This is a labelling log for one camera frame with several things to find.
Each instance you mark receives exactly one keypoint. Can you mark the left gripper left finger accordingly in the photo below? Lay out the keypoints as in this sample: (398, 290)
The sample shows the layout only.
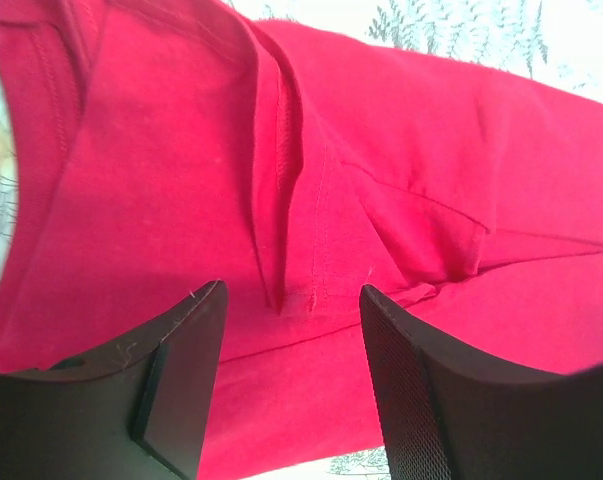
(135, 407)

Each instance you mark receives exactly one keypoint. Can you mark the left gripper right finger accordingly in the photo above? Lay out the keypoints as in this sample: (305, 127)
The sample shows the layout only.
(448, 410)

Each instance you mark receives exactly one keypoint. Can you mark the magenta t shirt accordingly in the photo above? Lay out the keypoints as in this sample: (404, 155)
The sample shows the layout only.
(281, 175)

